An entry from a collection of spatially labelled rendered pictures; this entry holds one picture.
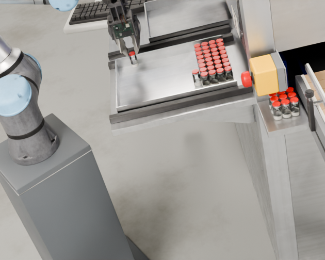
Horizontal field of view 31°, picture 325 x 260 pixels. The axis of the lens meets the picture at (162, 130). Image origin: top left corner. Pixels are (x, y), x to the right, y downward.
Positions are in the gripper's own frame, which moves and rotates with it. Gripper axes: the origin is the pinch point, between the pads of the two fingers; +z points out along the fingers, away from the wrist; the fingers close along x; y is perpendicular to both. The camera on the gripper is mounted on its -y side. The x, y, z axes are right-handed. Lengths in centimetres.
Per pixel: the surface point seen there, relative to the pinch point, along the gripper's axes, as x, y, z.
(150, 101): 3.4, 22.1, 4.3
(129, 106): -2.6, 22.1, 4.2
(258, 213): 30, -12, 96
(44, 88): -73, -147, 95
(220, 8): 30.6, -26.6, 7.5
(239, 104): 26.7, 27.1, 8.6
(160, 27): 9.4, -23.2, 7.4
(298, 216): 39, 29, 56
